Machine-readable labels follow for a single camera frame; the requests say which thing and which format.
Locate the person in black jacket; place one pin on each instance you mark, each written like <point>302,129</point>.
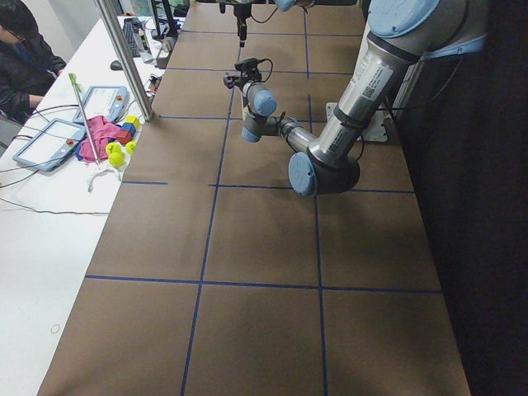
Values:
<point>28,65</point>

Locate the pink cloth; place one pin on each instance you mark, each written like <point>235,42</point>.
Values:
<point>103,132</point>

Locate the black keyboard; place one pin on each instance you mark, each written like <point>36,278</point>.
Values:
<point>130,30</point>

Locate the near blue teach pendant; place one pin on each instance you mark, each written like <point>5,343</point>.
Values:
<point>52,146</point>

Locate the aluminium frame post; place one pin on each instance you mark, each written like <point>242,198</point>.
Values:
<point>113,28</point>

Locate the far blue teach pendant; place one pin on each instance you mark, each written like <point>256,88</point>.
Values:
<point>108,101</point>

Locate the blue toy cube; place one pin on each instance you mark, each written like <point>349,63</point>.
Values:
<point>129,127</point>

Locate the yellow toy cube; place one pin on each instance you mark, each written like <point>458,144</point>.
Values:
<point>133,120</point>

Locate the red toy cube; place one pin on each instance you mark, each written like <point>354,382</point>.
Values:
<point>124,136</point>

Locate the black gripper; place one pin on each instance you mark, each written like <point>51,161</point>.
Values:
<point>239,16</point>
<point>236,81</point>

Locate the blue teach pendant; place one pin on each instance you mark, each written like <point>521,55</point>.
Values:
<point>108,101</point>
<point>52,146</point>

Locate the black computer mouse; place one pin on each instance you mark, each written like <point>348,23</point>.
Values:
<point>116,65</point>

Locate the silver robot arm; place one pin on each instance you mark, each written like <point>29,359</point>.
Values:
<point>283,5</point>
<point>398,35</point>

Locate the yellow tennis ball on desk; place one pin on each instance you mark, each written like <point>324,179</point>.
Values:
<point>116,159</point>

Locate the long metal grabber stick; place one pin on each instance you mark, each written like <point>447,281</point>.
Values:
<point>77,92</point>

